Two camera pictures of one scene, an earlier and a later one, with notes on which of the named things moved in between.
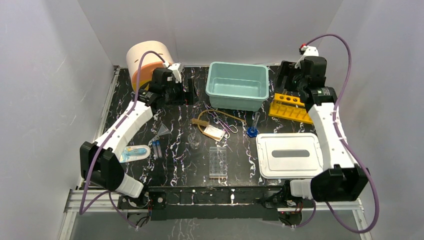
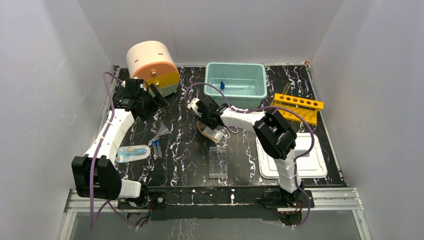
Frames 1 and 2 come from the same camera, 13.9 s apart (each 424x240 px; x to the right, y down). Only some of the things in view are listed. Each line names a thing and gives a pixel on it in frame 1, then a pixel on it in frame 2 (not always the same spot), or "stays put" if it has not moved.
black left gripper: [184, 91] -> [151, 96]
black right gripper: [286, 69] -> [201, 118]
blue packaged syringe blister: [133, 152] stays put
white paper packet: [214, 133] stays put
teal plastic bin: [237, 86] stays put
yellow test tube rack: [289, 107] stays put
